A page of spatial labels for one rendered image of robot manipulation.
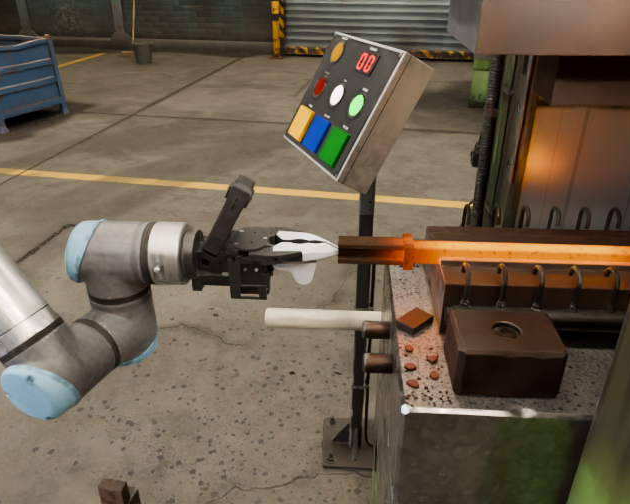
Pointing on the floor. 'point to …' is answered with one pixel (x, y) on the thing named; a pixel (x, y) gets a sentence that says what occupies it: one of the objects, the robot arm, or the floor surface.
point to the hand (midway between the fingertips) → (329, 245)
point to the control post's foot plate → (338, 443)
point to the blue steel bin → (17, 77)
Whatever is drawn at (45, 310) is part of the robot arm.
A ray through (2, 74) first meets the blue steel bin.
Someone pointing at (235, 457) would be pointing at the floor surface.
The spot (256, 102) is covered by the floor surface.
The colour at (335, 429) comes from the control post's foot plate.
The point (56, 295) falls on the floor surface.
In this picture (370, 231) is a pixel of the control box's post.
